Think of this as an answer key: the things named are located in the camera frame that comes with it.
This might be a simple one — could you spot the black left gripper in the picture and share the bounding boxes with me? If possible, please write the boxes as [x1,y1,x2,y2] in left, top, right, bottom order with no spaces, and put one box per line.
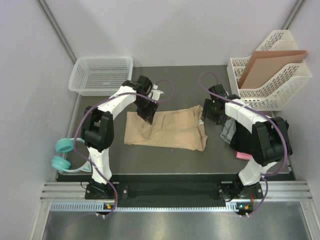
[133,96,159,125]

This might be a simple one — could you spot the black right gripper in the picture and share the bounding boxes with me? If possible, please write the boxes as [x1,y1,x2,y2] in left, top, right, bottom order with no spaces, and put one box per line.
[201,99,227,125]

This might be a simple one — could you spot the beige t shirt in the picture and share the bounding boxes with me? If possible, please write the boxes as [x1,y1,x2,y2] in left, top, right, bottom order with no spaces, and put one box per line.
[124,105,208,152]

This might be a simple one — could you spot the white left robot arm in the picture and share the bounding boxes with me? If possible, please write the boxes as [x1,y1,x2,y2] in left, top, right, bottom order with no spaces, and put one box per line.
[80,75,163,199]

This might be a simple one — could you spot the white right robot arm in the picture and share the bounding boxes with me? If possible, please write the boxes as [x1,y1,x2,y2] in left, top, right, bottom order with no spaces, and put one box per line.
[201,84,293,198]

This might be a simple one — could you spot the grey t shirt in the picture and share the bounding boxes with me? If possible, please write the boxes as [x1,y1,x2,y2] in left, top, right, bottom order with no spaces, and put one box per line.
[220,118,237,144]

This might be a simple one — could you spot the black daisy print t shirt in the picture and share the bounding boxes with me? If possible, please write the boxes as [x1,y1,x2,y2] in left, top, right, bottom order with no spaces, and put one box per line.
[229,117,293,158]

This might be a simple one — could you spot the pink folded t shirt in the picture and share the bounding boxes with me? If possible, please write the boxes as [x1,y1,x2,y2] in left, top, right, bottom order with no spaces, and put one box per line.
[235,151,252,161]

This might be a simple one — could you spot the white perforated plastic basket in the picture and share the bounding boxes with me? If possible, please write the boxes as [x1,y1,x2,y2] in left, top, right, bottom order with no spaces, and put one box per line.
[68,56,134,97]

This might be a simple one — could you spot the cream plastic file organizer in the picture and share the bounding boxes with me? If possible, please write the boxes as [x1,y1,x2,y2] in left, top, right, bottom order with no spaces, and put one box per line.
[227,30,312,111]

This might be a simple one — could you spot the brown cardboard folder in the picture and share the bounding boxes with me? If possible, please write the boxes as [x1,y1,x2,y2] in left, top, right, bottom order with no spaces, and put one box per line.
[238,50,308,89]

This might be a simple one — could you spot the teal cat ear headphones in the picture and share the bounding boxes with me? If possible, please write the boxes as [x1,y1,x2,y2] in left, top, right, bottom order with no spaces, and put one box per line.
[50,137,92,174]

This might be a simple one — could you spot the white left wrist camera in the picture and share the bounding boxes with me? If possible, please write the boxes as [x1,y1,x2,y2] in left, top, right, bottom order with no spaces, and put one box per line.
[147,84,164,103]

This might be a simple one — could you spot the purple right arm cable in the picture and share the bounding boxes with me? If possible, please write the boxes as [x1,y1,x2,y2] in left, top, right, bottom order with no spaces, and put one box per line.
[198,71,288,217]

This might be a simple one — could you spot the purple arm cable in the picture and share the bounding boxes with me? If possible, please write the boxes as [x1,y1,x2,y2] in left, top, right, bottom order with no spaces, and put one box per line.
[198,71,288,217]
[73,78,175,217]

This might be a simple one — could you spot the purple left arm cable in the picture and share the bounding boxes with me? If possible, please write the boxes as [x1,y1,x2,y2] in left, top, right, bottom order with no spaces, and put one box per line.
[73,78,175,217]

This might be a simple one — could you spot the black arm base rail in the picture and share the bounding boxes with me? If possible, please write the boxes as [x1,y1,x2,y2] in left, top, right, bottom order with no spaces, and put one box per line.
[85,173,263,206]

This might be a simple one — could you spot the grey slotted cable duct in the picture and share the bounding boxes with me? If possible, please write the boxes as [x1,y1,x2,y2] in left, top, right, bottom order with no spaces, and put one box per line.
[49,201,251,213]

